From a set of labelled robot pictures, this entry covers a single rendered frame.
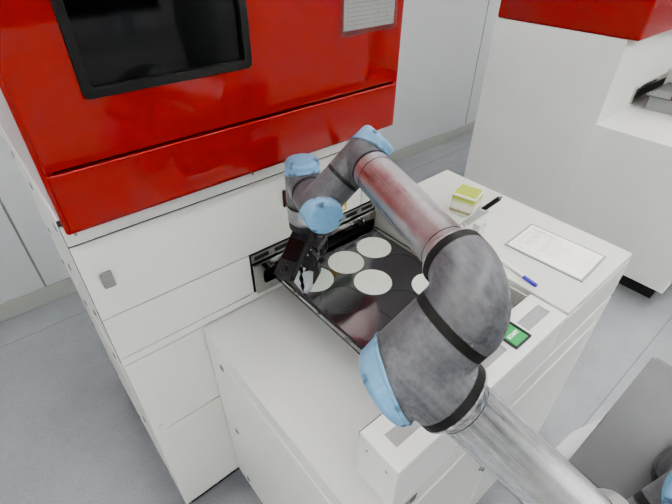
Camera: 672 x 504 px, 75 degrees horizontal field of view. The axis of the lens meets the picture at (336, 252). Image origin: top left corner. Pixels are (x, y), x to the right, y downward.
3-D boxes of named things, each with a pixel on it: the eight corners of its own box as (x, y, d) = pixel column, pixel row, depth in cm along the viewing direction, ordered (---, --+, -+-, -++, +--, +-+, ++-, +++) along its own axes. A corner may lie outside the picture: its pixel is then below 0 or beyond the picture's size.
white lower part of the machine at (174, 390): (121, 384, 196) (49, 235, 146) (275, 302, 238) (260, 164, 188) (190, 517, 153) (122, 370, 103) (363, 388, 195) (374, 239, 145)
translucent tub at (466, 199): (447, 212, 131) (451, 192, 127) (457, 201, 136) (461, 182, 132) (471, 220, 128) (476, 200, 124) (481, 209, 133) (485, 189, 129)
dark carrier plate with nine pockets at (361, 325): (282, 277, 118) (282, 275, 118) (374, 231, 136) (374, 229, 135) (370, 356, 97) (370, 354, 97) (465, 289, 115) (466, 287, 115)
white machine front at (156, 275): (119, 361, 105) (55, 221, 80) (368, 235, 147) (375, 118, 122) (124, 369, 103) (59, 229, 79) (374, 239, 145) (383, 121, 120)
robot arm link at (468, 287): (537, 276, 47) (353, 109, 82) (461, 343, 49) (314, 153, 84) (569, 309, 54) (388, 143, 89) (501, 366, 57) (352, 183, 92)
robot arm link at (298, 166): (288, 171, 86) (278, 153, 93) (291, 217, 93) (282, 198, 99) (326, 165, 89) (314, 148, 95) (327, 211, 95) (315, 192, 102)
